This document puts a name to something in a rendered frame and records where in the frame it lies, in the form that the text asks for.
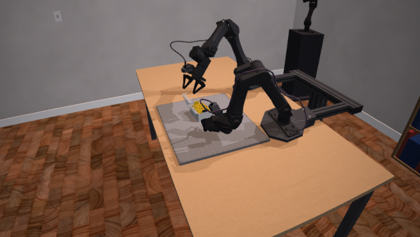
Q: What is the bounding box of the yellow perforated plate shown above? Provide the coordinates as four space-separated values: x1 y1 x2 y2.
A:
194 101 210 113

